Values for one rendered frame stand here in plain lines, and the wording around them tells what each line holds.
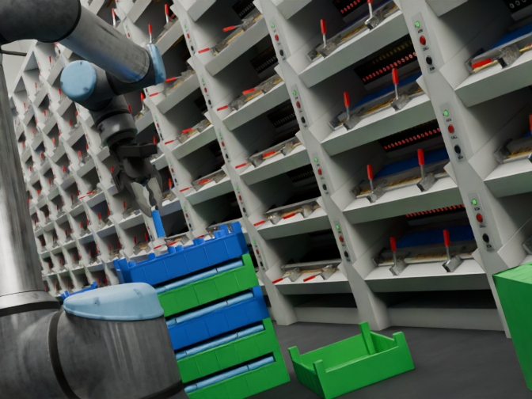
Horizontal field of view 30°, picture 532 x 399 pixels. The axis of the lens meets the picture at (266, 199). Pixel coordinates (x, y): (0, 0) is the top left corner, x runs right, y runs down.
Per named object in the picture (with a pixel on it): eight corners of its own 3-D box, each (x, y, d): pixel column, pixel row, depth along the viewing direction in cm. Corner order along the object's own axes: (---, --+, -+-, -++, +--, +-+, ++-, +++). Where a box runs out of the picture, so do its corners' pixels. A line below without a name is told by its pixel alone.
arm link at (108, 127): (136, 110, 239) (100, 117, 234) (144, 128, 238) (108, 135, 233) (125, 127, 246) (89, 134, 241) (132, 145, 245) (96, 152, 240)
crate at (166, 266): (127, 293, 229) (117, 260, 229) (122, 290, 249) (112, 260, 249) (249, 252, 235) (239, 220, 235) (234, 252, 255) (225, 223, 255)
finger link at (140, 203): (146, 225, 236) (134, 189, 239) (153, 214, 231) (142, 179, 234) (133, 226, 235) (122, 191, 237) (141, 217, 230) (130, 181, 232)
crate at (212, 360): (160, 392, 229) (149, 359, 229) (151, 381, 249) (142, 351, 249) (280, 348, 236) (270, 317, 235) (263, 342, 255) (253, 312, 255)
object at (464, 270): (498, 289, 208) (459, 239, 206) (373, 292, 265) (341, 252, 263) (557, 227, 215) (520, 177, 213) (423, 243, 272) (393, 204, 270)
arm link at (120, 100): (70, 81, 239) (86, 92, 248) (89, 126, 236) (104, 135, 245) (104, 63, 237) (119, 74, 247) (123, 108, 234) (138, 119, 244)
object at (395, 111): (443, 115, 208) (403, 64, 206) (329, 156, 265) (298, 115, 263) (504, 58, 214) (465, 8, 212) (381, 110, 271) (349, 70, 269)
